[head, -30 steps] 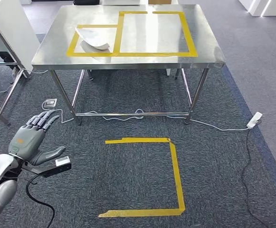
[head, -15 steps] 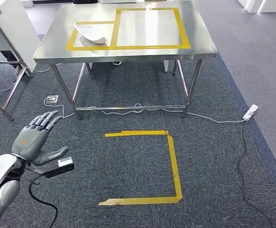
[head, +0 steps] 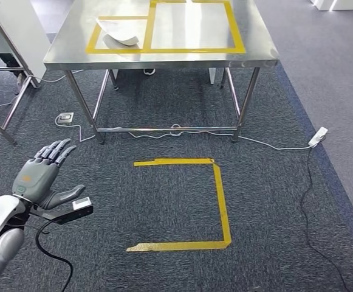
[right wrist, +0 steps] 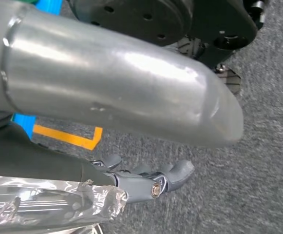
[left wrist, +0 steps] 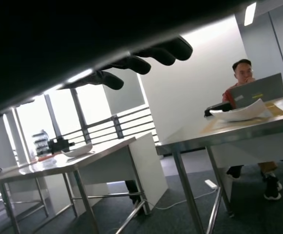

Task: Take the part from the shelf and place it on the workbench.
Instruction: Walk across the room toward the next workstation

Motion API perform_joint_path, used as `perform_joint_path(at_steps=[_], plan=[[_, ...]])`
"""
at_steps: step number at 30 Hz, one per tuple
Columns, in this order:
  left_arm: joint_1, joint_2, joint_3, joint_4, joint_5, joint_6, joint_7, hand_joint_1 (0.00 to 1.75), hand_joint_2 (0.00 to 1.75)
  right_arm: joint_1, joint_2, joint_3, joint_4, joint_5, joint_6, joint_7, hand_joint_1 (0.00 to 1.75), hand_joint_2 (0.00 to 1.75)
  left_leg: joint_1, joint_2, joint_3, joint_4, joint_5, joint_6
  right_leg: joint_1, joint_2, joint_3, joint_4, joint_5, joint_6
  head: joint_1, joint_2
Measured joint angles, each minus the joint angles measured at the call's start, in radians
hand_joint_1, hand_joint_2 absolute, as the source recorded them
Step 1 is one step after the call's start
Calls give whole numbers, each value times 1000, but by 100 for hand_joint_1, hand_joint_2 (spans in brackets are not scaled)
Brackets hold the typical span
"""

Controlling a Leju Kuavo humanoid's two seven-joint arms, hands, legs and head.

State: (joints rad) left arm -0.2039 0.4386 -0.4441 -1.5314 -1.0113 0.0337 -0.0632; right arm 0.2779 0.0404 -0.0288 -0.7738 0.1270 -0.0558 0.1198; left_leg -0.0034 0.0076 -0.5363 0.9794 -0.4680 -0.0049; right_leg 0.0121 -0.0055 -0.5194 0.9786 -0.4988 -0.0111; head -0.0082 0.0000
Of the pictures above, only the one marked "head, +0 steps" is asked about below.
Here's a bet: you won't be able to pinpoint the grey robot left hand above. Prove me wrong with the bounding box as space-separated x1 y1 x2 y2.
12 138 86 210

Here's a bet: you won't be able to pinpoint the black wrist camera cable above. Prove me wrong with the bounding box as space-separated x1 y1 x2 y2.
36 220 74 292

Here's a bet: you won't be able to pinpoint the yellow floor tape mark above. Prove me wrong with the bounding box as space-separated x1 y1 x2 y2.
125 157 233 253

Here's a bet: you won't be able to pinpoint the white power cable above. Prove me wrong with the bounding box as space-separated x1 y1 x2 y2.
54 114 314 152

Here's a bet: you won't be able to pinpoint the white lit platform block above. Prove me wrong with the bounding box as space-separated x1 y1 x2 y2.
310 0 353 12

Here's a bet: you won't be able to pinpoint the white desk chrome legs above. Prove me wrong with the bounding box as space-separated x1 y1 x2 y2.
0 0 51 147

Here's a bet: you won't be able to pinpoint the white power strip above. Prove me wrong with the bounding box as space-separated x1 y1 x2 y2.
308 126 329 148

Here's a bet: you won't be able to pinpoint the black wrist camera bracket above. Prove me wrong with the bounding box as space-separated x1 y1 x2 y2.
29 204 94 226

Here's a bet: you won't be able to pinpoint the white curved plastic panel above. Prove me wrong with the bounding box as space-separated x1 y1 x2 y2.
97 18 140 47

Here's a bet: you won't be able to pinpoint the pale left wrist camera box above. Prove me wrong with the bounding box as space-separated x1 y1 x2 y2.
72 196 92 211

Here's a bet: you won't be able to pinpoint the black power cable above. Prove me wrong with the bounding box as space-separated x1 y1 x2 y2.
299 137 351 292

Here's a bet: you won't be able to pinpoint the metal floor socket box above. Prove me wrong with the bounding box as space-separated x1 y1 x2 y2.
57 112 75 125

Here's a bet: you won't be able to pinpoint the stainless steel workbench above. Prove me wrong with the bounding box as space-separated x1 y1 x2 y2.
43 0 280 145

